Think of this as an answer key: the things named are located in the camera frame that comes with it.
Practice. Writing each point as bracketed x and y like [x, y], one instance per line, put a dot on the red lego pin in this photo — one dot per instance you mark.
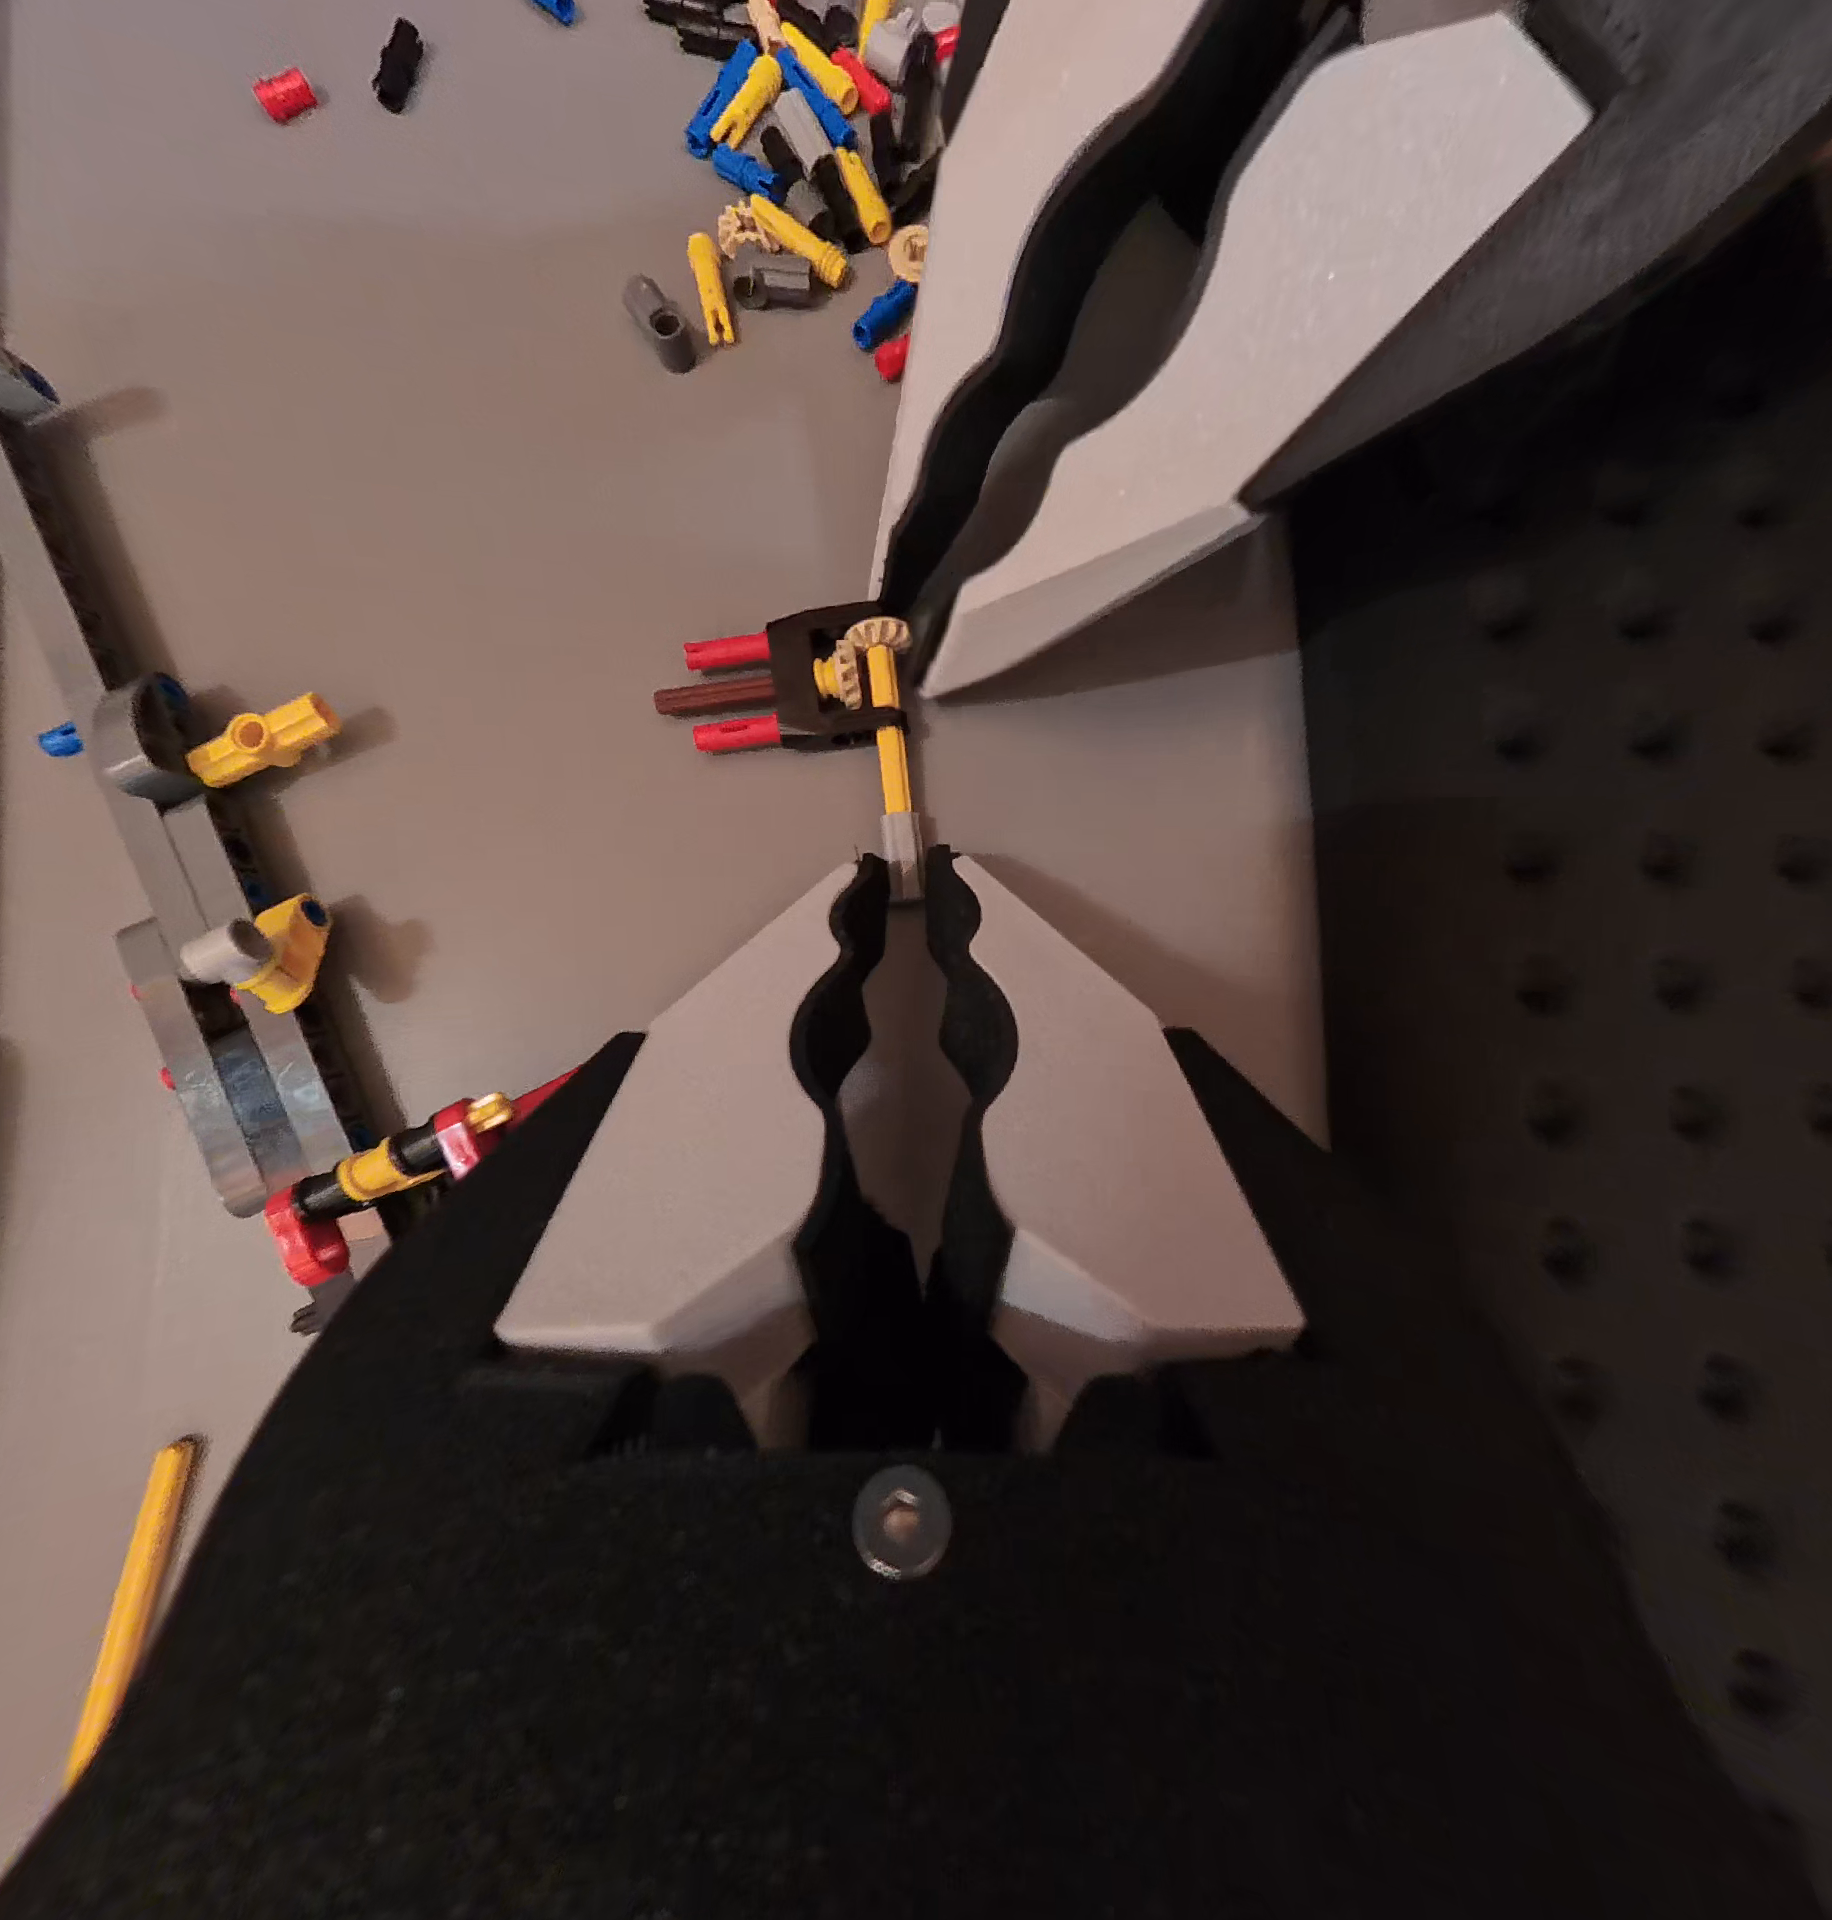
[283, 92]

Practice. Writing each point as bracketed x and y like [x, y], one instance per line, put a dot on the long grey lego beam assembly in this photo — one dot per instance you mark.
[16, 541]

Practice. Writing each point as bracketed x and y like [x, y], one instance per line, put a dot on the light grey lego pin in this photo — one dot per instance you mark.
[901, 856]

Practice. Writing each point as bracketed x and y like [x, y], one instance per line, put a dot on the black lego fork red pins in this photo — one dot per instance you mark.
[795, 674]

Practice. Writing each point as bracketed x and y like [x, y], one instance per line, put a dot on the brown lego axle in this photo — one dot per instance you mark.
[714, 697]

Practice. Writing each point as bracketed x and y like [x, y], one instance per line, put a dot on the short yellow lego axle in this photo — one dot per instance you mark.
[894, 750]

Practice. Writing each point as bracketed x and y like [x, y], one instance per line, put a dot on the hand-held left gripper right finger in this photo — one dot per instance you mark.
[1140, 1201]

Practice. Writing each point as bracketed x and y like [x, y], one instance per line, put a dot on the long yellow lego axle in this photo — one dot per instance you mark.
[127, 1604]

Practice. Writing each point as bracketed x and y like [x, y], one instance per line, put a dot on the tan lego gear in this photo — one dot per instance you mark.
[842, 674]
[875, 634]

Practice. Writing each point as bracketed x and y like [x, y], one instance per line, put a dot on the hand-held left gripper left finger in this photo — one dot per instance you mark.
[662, 1201]

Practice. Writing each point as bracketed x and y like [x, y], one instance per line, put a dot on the pile of small lego pins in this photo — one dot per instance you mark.
[795, 119]

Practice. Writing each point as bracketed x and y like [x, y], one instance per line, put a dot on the black foam pad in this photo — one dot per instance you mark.
[1607, 1051]

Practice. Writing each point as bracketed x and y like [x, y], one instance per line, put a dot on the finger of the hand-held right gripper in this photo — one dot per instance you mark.
[992, 180]
[1305, 300]

